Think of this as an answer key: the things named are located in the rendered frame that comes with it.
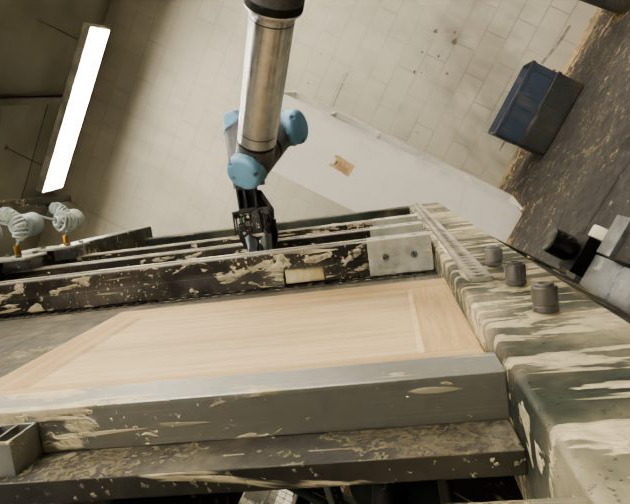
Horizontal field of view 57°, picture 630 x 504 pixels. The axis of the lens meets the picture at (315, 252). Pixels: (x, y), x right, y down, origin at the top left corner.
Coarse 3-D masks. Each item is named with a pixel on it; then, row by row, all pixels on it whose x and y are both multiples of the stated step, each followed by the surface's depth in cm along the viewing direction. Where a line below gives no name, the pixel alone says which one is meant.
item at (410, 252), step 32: (224, 256) 122; (256, 256) 118; (288, 256) 117; (320, 256) 116; (352, 256) 115; (384, 256) 114; (416, 256) 114; (0, 288) 125; (32, 288) 124; (64, 288) 124; (96, 288) 123; (128, 288) 122; (160, 288) 121; (192, 288) 120; (224, 288) 119; (256, 288) 119
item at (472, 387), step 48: (144, 384) 54; (192, 384) 52; (240, 384) 50; (288, 384) 49; (336, 384) 47; (384, 384) 47; (432, 384) 46; (480, 384) 46; (48, 432) 51; (96, 432) 50; (144, 432) 50; (192, 432) 49; (240, 432) 49; (288, 432) 48
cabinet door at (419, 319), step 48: (384, 288) 93; (432, 288) 89; (96, 336) 86; (144, 336) 84; (192, 336) 80; (240, 336) 76; (288, 336) 73; (336, 336) 70; (384, 336) 68; (432, 336) 64; (0, 384) 68; (48, 384) 66; (96, 384) 63
